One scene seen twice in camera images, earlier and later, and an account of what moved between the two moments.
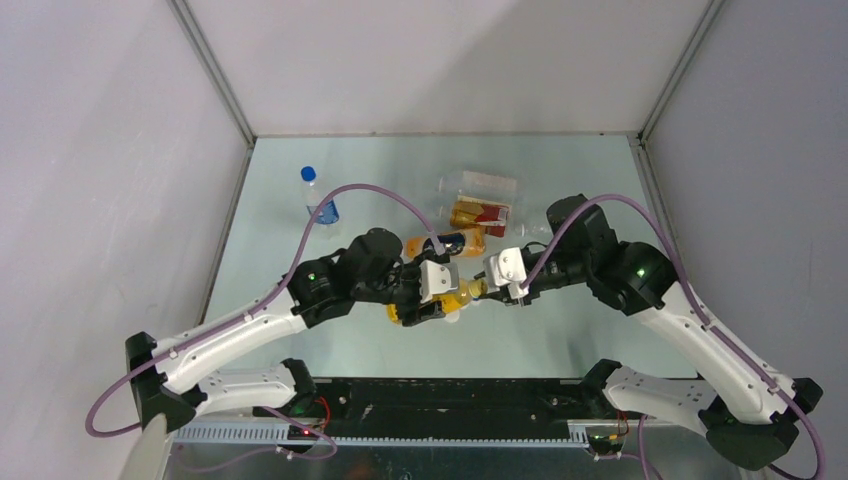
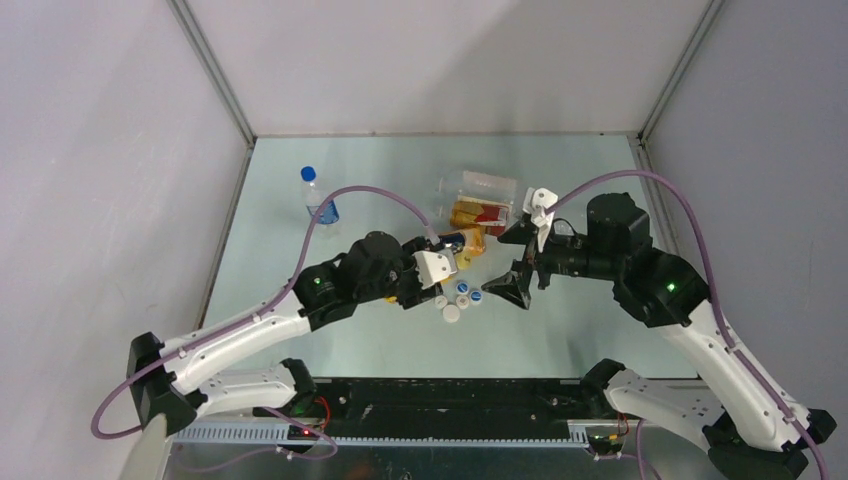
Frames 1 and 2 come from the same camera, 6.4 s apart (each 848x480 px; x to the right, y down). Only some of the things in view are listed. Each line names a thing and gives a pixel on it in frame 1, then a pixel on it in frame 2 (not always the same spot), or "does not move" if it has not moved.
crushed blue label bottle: x=328 y=214 does not move
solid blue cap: x=308 y=173 does not move
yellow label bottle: x=452 y=302 → x=463 y=258
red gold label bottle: x=472 y=212 does not move
